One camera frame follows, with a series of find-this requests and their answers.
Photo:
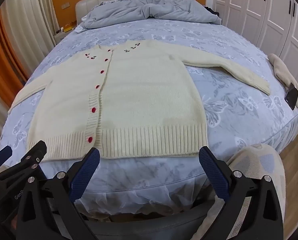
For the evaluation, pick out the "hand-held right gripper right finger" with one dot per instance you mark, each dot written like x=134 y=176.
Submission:
x=214 y=175

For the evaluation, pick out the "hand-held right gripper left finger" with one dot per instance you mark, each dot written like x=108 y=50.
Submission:
x=85 y=177

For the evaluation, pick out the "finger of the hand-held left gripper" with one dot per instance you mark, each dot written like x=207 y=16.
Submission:
x=35 y=155
x=2 y=155

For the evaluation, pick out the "cream knit cardigan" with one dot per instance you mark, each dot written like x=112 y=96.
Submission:
x=144 y=100

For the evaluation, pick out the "dark clothes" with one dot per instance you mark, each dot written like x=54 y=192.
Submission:
x=212 y=11

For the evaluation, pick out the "bed with blue butterfly sheet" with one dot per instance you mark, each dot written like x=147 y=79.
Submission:
x=226 y=92

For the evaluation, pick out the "orange curtain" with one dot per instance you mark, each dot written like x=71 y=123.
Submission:
x=3 y=55

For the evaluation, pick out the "black phone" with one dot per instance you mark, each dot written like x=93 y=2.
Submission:
x=291 y=96

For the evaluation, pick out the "nightstand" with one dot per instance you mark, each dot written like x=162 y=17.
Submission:
x=61 y=36

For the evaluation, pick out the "beige cloth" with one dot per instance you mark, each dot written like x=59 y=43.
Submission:
x=281 y=67

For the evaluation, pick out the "beige curtain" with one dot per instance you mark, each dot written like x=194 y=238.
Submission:
x=26 y=17

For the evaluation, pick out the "white wardrobe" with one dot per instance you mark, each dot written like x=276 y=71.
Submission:
x=264 y=5

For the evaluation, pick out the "grey-blue duvet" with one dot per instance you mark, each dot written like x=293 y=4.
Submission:
x=151 y=7

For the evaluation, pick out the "wall socket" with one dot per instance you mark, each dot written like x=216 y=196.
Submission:
x=65 y=5

